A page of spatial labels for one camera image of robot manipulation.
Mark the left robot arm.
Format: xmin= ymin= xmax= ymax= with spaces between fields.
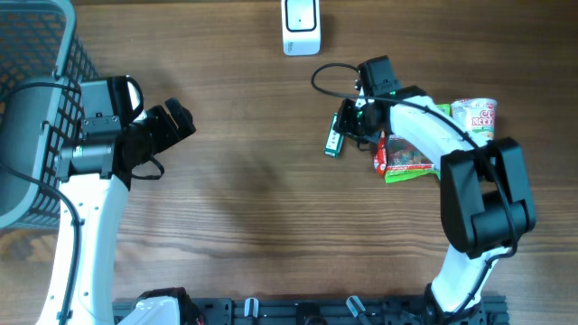
xmin=38 ymin=76 xmax=196 ymax=324

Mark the camera cable black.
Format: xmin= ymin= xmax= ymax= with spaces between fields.
xmin=310 ymin=62 xmax=520 ymax=317
xmin=0 ymin=80 xmax=82 ymax=325

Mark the red snack packet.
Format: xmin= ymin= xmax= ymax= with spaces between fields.
xmin=373 ymin=131 xmax=387 ymax=178

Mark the green snack bag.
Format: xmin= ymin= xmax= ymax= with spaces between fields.
xmin=383 ymin=103 xmax=452 ymax=185

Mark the grey plastic shopping basket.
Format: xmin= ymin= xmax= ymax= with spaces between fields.
xmin=1 ymin=0 xmax=98 ymax=229

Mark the right camera cable black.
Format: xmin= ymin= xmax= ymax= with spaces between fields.
xmin=310 ymin=62 xmax=520 ymax=317

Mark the left camera cable black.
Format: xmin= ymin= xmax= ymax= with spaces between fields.
xmin=0 ymin=80 xmax=82 ymax=325

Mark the white barcode scanner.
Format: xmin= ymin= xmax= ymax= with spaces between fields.
xmin=281 ymin=0 xmax=322 ymax=56

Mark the small green box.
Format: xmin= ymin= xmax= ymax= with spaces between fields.
xmin=323 ymin=113 xmax=344 ymax=159

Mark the cup noodles container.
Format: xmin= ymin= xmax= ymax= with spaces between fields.
xmin=451 ymin=98 xmax=498 ymax=139

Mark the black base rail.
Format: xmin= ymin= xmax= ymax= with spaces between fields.
xmin=113 ymin=295 xmax=510 ymax=325

